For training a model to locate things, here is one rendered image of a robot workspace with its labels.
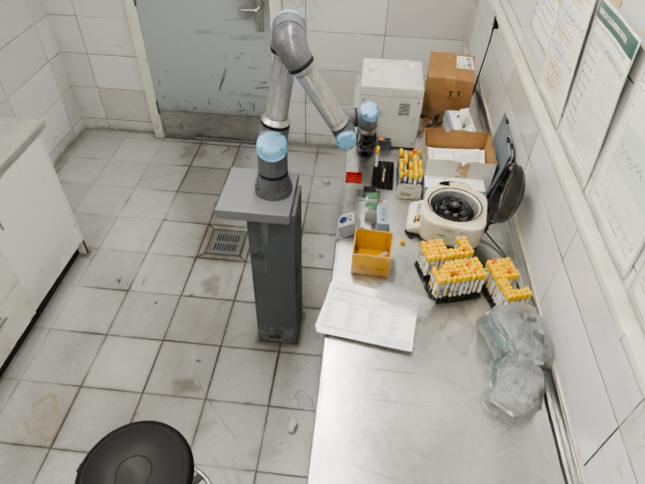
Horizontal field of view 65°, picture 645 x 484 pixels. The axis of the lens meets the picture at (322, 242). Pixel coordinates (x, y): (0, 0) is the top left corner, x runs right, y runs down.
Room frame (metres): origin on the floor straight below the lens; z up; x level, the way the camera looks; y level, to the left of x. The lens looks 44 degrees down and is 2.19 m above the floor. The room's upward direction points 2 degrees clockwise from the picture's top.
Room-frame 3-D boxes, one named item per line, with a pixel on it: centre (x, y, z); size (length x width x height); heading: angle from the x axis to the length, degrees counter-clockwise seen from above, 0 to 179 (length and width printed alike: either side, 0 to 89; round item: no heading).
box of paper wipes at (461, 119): (2.17, -0.64, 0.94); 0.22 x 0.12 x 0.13; 0
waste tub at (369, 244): (1.28, -0.17, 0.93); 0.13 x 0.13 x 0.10; 82
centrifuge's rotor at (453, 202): (1.48, -0.49, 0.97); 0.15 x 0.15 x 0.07
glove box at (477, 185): (1.65, -0.53, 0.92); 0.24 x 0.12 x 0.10; 86
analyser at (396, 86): (2.16, -0.29, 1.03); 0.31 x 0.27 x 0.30; 176
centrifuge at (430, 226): (1.48, -0.47, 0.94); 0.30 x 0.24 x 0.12; 77
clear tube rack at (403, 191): (1.75, -0.35, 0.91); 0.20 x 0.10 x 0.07; 176
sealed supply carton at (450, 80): (2.53, -0.63, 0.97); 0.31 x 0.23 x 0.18; 169
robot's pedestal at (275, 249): (1.63, 0.20, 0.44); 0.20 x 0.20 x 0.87; 86
